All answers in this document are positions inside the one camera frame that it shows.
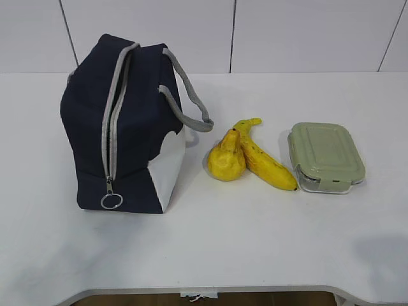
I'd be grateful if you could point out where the green lid glass container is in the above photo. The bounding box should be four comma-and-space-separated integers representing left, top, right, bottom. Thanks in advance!
288, 122, 365, 194

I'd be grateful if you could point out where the yellow pear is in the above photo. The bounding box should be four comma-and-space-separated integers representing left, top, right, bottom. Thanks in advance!
207, 128, 246, 182

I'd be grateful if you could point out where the navy blue lunch bag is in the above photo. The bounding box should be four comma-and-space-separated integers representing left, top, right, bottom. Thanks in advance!
60, 34, 214, 214

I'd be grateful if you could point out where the yellow banana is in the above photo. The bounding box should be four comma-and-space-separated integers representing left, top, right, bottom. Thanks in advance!
233, 118, 298, 191

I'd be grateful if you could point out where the white tape label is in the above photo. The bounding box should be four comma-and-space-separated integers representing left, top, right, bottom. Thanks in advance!
180, 292, 219, 303

